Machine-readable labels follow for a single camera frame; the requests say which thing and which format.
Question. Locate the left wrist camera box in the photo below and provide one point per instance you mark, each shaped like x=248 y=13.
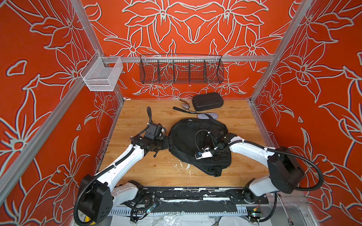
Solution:
x=155 y=131

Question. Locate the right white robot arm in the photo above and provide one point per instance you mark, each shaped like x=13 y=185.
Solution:
x=285 y=172

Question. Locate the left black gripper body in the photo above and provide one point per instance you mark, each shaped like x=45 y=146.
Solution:
x=163 y=142

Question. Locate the silver metal flashlight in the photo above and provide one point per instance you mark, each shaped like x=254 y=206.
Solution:
x=185 y=104

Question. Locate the black wire wall basket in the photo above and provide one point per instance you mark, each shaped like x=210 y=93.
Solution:
x=181 y=69

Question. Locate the green circuit board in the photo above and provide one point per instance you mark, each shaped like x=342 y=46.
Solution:
x=254 y=215

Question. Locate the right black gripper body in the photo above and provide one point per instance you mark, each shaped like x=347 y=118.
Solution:
x=215 y=146

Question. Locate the white wire mesh basket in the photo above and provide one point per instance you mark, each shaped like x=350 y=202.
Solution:
x=101 y=75

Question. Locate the black student backpack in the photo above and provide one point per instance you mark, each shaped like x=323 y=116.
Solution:
x=191 y=135

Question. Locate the black hard zip case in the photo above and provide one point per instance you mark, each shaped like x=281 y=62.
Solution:
x=207 y=101

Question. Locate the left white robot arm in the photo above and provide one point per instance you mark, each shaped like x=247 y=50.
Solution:
x=98 y=194

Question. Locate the silver wrench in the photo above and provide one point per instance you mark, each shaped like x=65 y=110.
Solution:
x=290 y=222

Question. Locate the yellow tape roll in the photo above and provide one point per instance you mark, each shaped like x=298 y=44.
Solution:
x=88 y=220

